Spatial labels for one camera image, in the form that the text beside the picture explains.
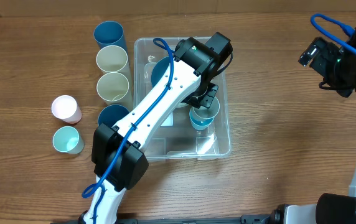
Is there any grey small cup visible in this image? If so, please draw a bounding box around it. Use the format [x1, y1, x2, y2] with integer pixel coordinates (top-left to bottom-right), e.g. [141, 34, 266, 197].
[190, 97, 220, 121]

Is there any light blue small cup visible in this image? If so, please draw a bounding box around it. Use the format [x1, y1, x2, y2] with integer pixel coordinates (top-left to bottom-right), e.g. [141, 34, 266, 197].
[189, 109, 214, 131]

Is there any dark blue bowl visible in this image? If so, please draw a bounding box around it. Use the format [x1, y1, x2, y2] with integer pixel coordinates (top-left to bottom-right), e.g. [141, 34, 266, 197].
[151, 57, 170, 87]

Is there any pink small cup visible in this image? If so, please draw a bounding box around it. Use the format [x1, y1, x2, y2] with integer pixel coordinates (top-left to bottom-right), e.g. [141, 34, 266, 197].
[51, 95, 82, 124]

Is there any mint green small cup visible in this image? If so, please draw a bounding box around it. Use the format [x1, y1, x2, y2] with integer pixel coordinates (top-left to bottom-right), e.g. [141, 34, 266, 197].
[52, 126, 85, 154]

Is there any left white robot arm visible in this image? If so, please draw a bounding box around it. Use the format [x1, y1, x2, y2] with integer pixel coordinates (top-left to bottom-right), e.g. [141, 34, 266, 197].
[78, 32, 233, 223]

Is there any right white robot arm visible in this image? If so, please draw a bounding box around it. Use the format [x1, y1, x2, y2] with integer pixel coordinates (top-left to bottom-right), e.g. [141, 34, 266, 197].
[262, 37, 356, 223]

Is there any clear plastic storage container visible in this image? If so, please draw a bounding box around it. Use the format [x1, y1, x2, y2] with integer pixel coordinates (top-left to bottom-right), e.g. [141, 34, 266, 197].
[133, 37, 231, 161]

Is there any white paper label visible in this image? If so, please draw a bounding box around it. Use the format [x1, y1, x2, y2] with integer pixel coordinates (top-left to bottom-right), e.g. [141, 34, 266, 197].
[161, 113, 174, 127]

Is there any near cream tall cup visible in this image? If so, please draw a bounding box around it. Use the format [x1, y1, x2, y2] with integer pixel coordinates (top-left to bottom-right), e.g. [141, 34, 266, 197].
[96, 72, 133, 111]

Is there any cream tall cup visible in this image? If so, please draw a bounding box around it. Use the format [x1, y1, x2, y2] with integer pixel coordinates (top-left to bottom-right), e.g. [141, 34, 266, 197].
[96, 45, 133, 83]
[96, 72, 133, 111]

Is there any near dark blue tall cup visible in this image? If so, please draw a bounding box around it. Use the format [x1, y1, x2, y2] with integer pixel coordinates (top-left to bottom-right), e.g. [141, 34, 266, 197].
[98, 105, 129, 128]

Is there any dark blue tall cup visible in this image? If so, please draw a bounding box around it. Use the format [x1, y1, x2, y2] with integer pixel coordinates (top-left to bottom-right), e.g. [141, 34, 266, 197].
[93, 21, 128, 52]
[98, 105, 129, 128]

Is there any far cream tall cup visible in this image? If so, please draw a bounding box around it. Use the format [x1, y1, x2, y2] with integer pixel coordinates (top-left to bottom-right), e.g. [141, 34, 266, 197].
[96, 45, 133, 83]

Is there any far dark blue tall cup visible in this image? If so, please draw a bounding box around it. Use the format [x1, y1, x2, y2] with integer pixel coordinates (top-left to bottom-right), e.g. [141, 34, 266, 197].
[93, 21, 128, 52]

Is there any right blue cable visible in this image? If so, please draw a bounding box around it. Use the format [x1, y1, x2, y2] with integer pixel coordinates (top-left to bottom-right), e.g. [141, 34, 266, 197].
[309, 13, 356, 75]

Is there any blue cable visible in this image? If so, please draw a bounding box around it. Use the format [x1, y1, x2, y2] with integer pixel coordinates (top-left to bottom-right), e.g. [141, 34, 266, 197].
[81, 37, 175, 224]
[309, 13, 356, 75]

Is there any left blue cable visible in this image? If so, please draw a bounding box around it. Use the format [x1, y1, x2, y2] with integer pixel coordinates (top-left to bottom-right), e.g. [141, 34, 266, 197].
[81, 37, 175, 224]

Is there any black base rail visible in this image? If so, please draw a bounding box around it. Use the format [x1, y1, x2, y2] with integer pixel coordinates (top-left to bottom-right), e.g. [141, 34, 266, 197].
[52, 203, 286, 224]

